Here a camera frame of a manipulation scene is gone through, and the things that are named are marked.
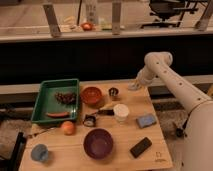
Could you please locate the black chair at left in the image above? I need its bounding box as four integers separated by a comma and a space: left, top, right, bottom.
0, 132, 26, 171

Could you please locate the blue sponge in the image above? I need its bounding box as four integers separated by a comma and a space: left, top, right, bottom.
136, 114, 156, 128

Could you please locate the grey towel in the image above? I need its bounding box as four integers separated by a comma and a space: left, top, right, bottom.
128, 83, 141, 91

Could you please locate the blue plastic cup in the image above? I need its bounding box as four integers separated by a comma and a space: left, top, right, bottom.
31, 144, 49, 163

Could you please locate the orange bowl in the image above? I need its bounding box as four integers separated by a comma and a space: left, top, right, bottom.
80, 87, 103, 105

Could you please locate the orange peach fruit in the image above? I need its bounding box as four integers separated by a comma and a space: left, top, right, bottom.
61, 121, 75, 135

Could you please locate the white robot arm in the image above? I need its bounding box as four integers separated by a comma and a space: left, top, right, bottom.
136, 52, 213, 171

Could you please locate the bunch of dark grapes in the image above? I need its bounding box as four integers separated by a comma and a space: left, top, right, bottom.
55, 93, 76, 105

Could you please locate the purple bowl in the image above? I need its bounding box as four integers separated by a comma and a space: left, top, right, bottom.
83, 129, 113, 160

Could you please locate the black handled knife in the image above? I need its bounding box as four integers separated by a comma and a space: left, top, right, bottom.
94, 103, 115, 116

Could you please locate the black remote control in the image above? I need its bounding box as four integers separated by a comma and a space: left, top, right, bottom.
130, 137, 152, 158

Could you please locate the red chili pepper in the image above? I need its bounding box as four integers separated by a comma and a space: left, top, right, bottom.
46, 112, 69, 118

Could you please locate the black office chair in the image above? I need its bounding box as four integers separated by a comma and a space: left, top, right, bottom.
141, 0, 208, 28

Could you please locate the red object on shelf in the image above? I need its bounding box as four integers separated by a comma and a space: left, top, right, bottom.
81, 22, 94, 31

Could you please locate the white paper cup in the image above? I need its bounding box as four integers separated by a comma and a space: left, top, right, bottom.
113, 104, 129, 122

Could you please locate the metal fork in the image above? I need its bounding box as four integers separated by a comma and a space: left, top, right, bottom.
26, 127, 57, 139

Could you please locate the green plastic tray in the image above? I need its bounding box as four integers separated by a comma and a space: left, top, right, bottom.
31, 79, 79, 125

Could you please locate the small metal cup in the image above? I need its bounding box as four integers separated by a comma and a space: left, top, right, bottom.
108, 87, 119, 100

